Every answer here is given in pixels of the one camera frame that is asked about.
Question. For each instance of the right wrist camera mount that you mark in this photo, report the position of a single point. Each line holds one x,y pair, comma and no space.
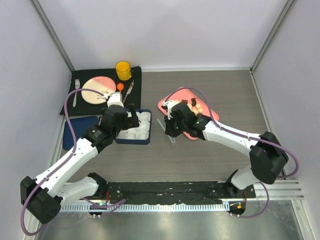
168,106

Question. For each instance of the pink and cream plate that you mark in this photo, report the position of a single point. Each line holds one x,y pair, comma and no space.
102,84

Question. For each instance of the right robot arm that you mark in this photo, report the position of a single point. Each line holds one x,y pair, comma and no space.
267,157

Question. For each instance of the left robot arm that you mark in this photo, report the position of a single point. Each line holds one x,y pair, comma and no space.
44,195

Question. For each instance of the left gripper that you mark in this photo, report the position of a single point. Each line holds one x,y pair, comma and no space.
133,120

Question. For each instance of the dark blue box lid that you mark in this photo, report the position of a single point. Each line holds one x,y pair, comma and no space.
79,125

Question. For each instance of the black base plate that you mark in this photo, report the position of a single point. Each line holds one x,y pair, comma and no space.
174,192

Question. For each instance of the dark blue chocolate box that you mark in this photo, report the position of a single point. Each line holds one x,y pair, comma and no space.
140,135

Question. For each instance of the pink plastic tray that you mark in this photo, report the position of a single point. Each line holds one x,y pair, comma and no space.
198,107

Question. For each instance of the orange plastic spoon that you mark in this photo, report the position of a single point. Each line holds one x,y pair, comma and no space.
120,87

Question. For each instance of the silver fork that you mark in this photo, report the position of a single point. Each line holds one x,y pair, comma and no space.
77,86

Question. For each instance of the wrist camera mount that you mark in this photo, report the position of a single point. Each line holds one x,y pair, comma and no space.
115,98
168,106

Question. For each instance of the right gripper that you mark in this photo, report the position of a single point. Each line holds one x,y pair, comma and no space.
169,130

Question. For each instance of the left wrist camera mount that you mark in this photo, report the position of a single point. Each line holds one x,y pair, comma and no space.
115,98

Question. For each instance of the yellow mug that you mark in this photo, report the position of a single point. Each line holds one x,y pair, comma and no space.
123,70

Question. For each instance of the steak knife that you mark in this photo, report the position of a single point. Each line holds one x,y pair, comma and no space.
128,91

